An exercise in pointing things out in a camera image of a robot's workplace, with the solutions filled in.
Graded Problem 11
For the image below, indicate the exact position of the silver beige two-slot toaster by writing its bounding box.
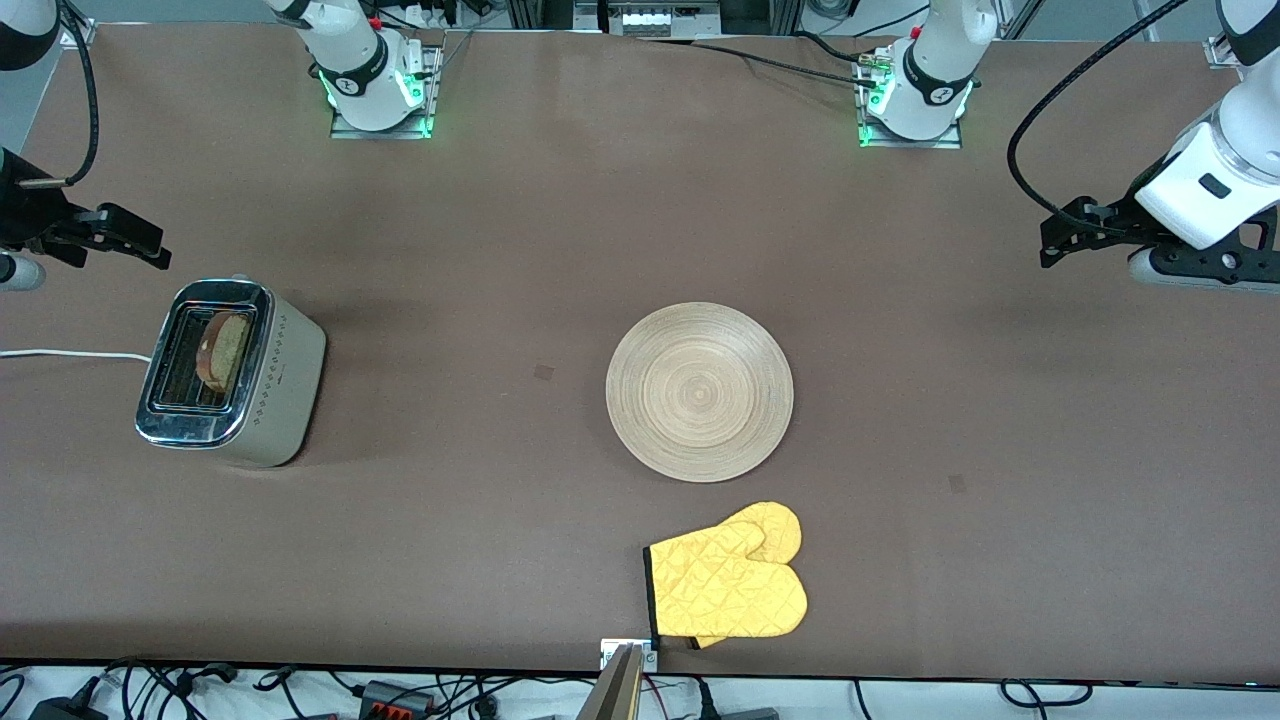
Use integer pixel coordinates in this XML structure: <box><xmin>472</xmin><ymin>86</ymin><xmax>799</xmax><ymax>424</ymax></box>
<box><xmin>135</xmin><ymin>275</ymin><xmax>328</xmax><ymax>469</ymax></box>

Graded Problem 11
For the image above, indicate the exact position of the black orange connector block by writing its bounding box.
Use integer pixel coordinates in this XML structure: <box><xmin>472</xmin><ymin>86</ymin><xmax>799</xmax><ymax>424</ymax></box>
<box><xmin>358</xmin><ymin>680</ymin><xmax>438</xmax><ymax>717</ymax></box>

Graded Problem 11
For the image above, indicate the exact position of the yellow quilted oven mitt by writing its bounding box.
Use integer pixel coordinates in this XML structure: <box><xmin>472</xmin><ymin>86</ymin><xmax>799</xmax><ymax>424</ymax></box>
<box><xmin>643</xmin><ymin>501</ymin><xmax>809</xmax><ymax>651</ymax></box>

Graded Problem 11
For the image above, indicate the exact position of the thin black table cable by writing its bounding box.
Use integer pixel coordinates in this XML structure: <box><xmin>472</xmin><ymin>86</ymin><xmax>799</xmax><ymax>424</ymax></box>
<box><xmin>640</xmin><ymin>38</ymin><xmax>881</xmax><ymax>89</ymax></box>

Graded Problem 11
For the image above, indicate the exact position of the white toaster power cord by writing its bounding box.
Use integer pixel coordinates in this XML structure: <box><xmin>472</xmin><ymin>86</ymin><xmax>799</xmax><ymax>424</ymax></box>
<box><xmin>0</xmin><ymin>348</ymin><xmax>152</xmax><ymax>364</ymax></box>

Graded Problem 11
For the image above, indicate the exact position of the round wooden plate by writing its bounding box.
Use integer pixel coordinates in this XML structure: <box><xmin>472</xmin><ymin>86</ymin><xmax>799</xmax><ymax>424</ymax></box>
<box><xmin>605</xmin><ymin>302</ymin><xmax>795</xmax><ymax>484</ymax></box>

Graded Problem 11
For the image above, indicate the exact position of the thick black table cable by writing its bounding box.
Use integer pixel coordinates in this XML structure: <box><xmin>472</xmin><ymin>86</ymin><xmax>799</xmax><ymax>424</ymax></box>
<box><xmin>793</xmin><ymin>30</ymin><xmax>869</xmax><ymax>65</ymax></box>

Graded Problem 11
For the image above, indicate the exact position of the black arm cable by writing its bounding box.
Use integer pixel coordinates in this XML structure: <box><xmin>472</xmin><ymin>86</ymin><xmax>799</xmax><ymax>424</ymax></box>
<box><xmin>20</xmin><ymin>0</ymin><xmax>101</xmax><ymax>189</ymax></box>
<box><xmin>1006</xmin><ymin>0</ymin><xmax>1191</xmax><ymax>233</ymax></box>

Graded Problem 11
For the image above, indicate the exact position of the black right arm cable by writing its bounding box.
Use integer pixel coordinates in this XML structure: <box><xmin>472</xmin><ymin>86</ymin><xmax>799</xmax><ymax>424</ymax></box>
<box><xmin>20</xmin><ymin>0</ymin><xmax>101</xmax><ymax>189</ymax></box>

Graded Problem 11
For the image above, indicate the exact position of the aluminium frame post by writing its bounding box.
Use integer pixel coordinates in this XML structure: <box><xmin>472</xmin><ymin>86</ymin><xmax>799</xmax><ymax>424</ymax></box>
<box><xmin>505</xmin><ymin>0</ymin><xmax>601</xmax><ymax>31</ymax></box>

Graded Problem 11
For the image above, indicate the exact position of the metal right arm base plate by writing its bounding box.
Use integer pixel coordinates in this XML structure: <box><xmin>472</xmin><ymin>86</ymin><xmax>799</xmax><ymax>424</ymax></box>
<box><xmin>330</xmin><ymin>42</ymin><xmax>435</xmax><ymax>140</ymax></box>

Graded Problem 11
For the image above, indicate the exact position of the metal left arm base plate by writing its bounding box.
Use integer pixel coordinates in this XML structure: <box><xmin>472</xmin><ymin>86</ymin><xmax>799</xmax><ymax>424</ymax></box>
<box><xmin>857</xmin><ymin>48</ymin><xmax>964</xmax><ymax>150</ymax></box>

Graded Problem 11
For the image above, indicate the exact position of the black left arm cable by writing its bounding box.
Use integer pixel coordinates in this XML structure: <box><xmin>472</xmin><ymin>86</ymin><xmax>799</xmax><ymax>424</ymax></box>
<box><xmin>1006</xmin><ymin>0</ymin><xmax>1191</xmax><ymax>233</ymax></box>

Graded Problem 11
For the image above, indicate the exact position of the silver camera mount bracket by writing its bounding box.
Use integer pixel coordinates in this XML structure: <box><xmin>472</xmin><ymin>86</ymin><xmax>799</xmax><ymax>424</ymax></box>
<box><xmin>600</xmin><ymin>638</ymin><xmax>660</xmax><ymax>672</ymax></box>

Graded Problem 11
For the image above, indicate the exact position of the tan camera mount bar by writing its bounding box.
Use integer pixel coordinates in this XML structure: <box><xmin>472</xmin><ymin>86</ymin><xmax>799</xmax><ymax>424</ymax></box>
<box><xmin>577</xmin><ymin>645</ymin><xmax>644</xmax><ymax>720</ymax></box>

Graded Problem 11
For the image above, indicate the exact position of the brown bread slice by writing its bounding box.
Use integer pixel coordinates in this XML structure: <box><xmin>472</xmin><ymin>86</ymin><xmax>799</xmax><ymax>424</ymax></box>
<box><xmin>195</xmin><ymin>312</ymin><xmax>253</xmax><ymax>393</ymax></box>

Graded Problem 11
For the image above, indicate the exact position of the white power strip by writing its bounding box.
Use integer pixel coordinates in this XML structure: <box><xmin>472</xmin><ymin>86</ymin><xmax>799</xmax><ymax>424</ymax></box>
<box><xmin>608</xmin><ymin>0</ymin><xmax>723</xmax><ymax>37</ymax></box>

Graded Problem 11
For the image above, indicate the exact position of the black power adapter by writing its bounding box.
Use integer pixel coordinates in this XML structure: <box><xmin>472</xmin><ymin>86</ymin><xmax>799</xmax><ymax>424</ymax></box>
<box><xmin>28</xmin><ymin>695</ymin><xmax>109</xmax><ymax>720</ymax></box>

